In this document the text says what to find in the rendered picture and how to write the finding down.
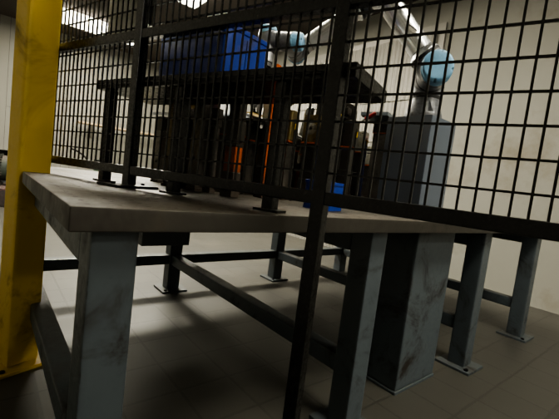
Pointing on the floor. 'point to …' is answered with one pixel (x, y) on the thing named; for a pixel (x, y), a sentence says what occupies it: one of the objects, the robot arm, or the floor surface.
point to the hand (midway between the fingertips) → (255, 110)
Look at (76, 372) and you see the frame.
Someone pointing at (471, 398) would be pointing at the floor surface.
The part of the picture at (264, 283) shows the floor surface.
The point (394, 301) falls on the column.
